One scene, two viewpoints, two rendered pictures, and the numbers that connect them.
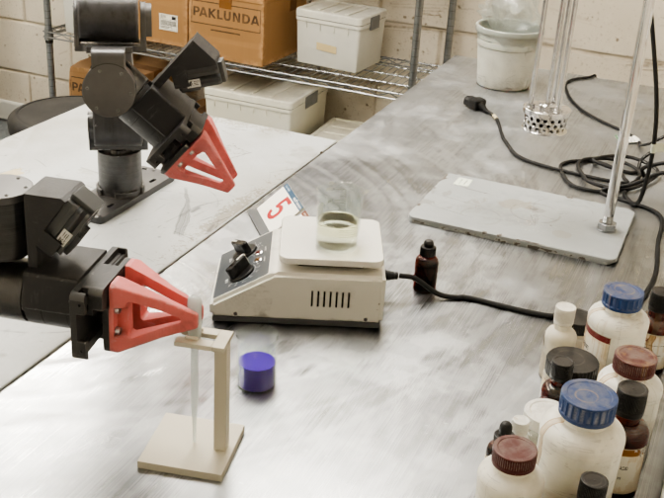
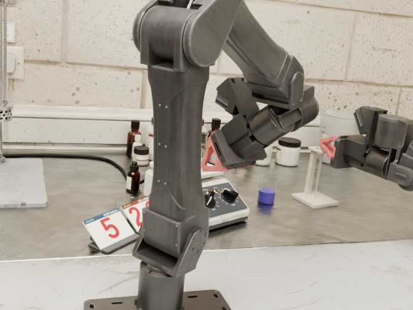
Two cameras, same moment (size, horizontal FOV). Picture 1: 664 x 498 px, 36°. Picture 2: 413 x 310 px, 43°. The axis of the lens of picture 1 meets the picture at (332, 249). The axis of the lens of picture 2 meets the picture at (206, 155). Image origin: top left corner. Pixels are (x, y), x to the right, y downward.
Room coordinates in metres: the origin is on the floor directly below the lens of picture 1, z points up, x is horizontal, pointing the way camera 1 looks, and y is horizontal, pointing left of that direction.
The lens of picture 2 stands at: (1.78, 0.83, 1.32)
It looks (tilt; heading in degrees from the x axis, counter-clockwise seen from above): 16 degrees down; 228
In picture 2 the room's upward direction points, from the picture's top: 6 degrees clockwise
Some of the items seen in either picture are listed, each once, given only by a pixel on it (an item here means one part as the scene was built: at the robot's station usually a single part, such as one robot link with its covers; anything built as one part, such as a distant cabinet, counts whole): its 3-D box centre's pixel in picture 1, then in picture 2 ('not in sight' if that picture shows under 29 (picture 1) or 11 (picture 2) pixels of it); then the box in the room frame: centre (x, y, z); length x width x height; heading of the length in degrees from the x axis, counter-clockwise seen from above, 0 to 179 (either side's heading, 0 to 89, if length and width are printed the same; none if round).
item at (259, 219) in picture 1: (275, 209); (112, 229); (1.31, 0.08, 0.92); 0.09 x 0.06 x 0.04; 18
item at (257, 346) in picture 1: (257, 359); (267, 189); (0.90, 0.07, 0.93); 0.04 x 0.04 x 0.06
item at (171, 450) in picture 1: (192, 391); (319, 175); (0.78, 0.12, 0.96); 0.08 x 0.08 x 0.13; 81
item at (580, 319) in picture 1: (574, 333); (141, 155); (1.01, -0.28, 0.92); 0.04 x 0.04 x 0.04
